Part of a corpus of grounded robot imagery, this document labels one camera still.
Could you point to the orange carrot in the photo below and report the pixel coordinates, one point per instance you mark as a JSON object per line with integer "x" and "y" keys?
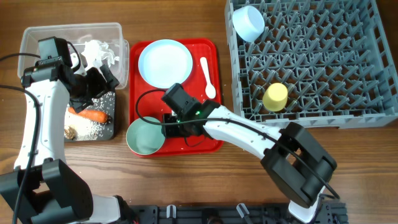
{"x": 93, "y": 115}

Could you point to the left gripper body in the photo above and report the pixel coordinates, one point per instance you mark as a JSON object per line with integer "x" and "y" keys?
{"x": 91, "y": 86}

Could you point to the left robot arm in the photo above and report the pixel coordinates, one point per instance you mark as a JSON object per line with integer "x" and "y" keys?
{"x": 42, "y": 188}

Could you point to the yellow plastic cup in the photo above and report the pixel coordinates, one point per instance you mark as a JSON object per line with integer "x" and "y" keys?
{"x": 275, "y": 97}

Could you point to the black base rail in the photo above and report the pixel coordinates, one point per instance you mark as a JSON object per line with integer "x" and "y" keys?
{"x": 329, "y": 212}

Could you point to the large light blue plate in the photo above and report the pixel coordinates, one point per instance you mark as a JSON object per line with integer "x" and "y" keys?
{"x": 164, "y": 63}

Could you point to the light blue bowl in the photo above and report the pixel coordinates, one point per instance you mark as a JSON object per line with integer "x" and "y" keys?
{"x": 248, "y": 23}

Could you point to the mint green bowl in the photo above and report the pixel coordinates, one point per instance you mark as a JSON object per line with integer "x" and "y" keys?
{"x": 144, "y": 138}

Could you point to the white plastic spoon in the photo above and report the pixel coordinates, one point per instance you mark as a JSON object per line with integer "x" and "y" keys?
{"x": 209, "y": 89}

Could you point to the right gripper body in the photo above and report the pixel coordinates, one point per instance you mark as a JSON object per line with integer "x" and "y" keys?
{"x": 171, "y": 129}

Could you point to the brown food scrap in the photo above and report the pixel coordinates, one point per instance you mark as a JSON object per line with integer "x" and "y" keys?
{"x": 69, "y": 133}

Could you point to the clear plastic bin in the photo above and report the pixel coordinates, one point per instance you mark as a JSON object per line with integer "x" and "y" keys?
{"x": 78, "y": 34}

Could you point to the white tissue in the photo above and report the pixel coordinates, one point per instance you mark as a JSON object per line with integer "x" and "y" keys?
{"x": 98, "y": 53}

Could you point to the black plastic tray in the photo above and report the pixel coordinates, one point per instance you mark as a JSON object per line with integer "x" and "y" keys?
{"x": 109, "y": 130}

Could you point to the white rice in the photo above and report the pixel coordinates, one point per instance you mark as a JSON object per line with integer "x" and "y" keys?
{"x": 90, "y": 127}

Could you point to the grey dishwasher rack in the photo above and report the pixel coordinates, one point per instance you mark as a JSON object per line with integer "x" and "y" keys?
{"x": 333, "y": 57}

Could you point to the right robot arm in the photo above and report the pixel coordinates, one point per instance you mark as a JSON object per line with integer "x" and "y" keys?
{"x": 292, "y": 157}

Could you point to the red serving tray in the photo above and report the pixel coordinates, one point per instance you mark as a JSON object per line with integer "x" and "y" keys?
{"x": 152, "y": 105}

